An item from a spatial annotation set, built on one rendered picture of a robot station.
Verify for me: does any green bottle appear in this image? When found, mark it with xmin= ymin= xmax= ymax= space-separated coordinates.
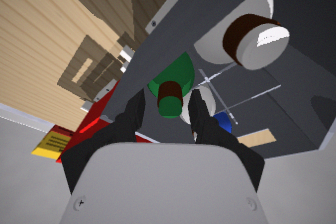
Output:
xmin=147 ymin=51 xmax=195 ymax=118

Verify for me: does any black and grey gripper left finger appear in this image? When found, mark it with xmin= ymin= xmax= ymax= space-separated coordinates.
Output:
xmin=61 ymin=88 xmax=146 ymax=195

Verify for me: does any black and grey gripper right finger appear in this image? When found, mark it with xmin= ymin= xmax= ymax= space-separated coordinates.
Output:
xmin=188 ymin=89 xmax=265 ymax=193

